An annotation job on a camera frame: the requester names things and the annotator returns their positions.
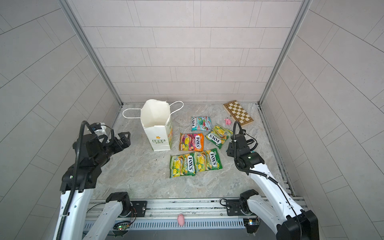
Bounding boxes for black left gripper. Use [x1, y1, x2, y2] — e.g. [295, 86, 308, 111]
[93, 131, 132, 168]

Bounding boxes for green Fox's spring tea bag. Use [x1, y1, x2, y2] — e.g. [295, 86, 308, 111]
[206, 125, 233, 149]

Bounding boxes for white illustrated paper bag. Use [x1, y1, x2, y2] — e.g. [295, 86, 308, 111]
[122, 99, 184, 152]

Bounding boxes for teal Fox's candy bag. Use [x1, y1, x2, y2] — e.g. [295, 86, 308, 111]
[191, 116, 213, 131]

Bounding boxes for orange snack bag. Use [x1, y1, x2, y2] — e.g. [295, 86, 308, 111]
[179, 134, 204, 152]

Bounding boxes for green blue snack bag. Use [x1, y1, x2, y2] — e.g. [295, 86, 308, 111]
[170, 153, 196, 178]

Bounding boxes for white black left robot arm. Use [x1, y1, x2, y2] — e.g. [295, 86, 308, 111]
[54, 132, 133, 240]

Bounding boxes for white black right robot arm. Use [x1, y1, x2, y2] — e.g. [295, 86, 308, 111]
[227, 134, 320, 240]

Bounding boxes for pink pig toy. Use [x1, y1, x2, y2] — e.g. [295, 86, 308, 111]
[225, 118, 232, 126]

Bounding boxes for wooden folding chess board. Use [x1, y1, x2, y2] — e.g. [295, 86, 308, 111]
[223, 100, 254, 127]

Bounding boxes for right circuit board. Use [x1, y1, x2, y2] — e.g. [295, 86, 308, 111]
[243, 218, 260, 235]

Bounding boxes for circuit board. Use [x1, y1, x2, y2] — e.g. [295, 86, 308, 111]
[113, 221, 132, 231]
[243, 218, 260, 235]

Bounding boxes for left circuit board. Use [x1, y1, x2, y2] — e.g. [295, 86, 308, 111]
[113, 221, 132, 231]

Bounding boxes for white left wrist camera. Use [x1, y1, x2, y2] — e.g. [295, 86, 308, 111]
[89, 123, 108, 139]

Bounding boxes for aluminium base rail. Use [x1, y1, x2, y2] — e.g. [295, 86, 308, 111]
[115, 198, 256, 231]

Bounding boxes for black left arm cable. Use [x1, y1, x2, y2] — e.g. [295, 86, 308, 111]
[55, 120, 94, 240]

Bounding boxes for pink eraser on rail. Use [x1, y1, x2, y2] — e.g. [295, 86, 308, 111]
[177, 214, 185, 227]

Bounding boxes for aluminium corner post left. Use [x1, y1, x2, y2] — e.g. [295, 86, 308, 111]
[58, 0, 123, 106]

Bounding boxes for aluminium corner post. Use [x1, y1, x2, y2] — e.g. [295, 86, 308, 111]
[259, 0, 312, 106]
[58, 0, 123, 106]

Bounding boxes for aluminium corner post right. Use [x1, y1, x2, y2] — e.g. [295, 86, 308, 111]
[259, 0, 312, 106]

